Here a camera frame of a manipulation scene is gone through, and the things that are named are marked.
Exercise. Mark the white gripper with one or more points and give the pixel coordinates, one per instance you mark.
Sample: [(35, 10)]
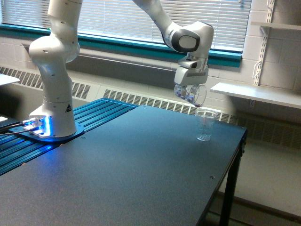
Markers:
[(191, 70)]

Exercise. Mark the clear cup with beads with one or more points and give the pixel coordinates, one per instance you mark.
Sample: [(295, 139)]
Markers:
[(196, 96)]

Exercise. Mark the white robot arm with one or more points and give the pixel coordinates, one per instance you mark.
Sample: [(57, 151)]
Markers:
[(55, 117)]

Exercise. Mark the empty clear plastic cup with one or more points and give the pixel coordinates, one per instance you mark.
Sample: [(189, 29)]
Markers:
[(205, 119)]

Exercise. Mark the teal window sill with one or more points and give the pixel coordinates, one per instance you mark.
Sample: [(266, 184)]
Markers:
[(216, 57)]

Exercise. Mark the white window blinds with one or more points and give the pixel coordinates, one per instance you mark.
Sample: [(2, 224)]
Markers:
[(124, 19)]

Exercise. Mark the baseboard radiator grille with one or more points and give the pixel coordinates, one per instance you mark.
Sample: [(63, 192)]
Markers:
[(264, 130)]

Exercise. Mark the black table leg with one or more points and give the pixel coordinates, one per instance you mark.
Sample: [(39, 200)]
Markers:
[(231, 184)]

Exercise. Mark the white table corner left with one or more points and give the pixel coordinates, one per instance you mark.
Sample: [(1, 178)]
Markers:
[(5, 79)]

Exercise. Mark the white lower wall shelf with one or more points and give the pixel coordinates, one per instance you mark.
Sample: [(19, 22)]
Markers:
[(259, 93)]

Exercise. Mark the white wall shelf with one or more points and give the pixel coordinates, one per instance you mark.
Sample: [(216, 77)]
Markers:
[(259, 93), (277, 26)]

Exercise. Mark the white upper wall shelf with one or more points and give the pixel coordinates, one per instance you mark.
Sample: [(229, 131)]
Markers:
[(277, 26)]

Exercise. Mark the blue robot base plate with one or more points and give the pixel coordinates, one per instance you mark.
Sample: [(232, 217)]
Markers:
[(79, 128)]

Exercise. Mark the white shelf bracket rail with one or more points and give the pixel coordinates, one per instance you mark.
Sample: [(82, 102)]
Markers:
[(265, 30)]

